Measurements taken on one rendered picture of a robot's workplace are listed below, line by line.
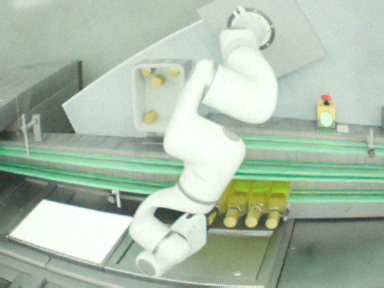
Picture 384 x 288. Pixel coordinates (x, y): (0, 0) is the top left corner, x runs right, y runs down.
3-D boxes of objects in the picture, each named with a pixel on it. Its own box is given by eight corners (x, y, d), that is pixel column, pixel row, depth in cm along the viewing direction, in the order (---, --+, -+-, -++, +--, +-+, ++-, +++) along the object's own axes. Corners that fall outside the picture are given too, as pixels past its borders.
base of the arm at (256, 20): (220, 12, 147) (209, 19, 134) (253, -1, 142) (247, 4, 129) (244, 51, 151) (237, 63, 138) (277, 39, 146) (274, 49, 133)
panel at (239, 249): (43, 203, 174) (7, 242, 144) (41, 197, 173) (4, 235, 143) (282, 233, 150) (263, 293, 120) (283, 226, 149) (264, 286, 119)
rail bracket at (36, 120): (43, 139, 186) (18, 160, 166) (39, 100, 180) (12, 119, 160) (51, 139, 185) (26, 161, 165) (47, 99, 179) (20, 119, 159)
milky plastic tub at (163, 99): (143, 122, 174) (134, 131, 166) (140, 59, 166) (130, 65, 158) (194, 124, 169) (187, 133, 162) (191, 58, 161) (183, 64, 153)
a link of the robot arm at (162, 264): (146, 231, 103) (183, 257, 101) (173, 211, 112) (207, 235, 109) (129, 266, 112) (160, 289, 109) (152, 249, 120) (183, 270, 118)
